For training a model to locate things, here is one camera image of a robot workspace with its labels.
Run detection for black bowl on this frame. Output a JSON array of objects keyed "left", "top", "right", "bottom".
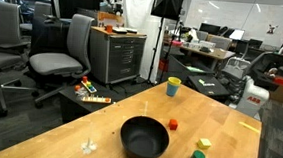
[{"left": 120, "top": 116, "right": 170, "bottom": 158}]

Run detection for black softbox light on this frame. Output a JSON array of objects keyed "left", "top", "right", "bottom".
[{"left": 151, "top": 0, "right": 183, "bottom": 20}]

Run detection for clear plastic stand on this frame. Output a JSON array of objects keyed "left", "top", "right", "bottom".
[{"left": 81, "top": 123, "right": 98, "bottom": 155}]

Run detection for yellow and blue stacked cups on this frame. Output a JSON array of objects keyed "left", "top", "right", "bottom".
[{"left": 167, "top": 77, "right": 181, "bottom": 96}]

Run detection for orange cube block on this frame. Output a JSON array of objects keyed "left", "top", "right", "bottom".
[{"left": 168, "top": 119, "right": 179, "bottom": 131}]

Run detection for white ABB robot base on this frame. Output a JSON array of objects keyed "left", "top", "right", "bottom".
[{"left": 236, "top": 75, "right": 270, "bottom": 117}]

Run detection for orange cup on cabinet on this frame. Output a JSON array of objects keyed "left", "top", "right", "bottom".
[{"left": 106, "top": 25, "right": 113, "bottom": 33}]

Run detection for grey metal drawer cabinet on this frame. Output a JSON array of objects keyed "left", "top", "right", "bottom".
[{"left": 89, "top": 26, "right": 146, "bottom": 85}]

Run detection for yellow tape strip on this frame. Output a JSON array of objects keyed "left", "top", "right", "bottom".
[{"left": 239, "top": 122, "right": 260, "bottom": 133}]

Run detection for yellow cube block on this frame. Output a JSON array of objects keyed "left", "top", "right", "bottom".
[{"left": 197, "top": 138, "right": 211, "bottom": 150}]

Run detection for colourful wooden toy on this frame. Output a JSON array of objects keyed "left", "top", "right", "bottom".
[{"left": 82, "top": 96, "right": 112, "bottom": 104}]

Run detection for grey office chair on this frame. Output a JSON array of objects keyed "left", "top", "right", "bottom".
[
  {"left": 29, "top": 14, "right": 93, "bottom": 108},
  {"left": 0, "top": 1, "right": 37, "bottom": 117}
]

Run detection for grey office chair far left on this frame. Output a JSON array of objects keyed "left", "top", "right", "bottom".
[{"left": 0, "top": 1, "right": 37, "bottom": 117}]

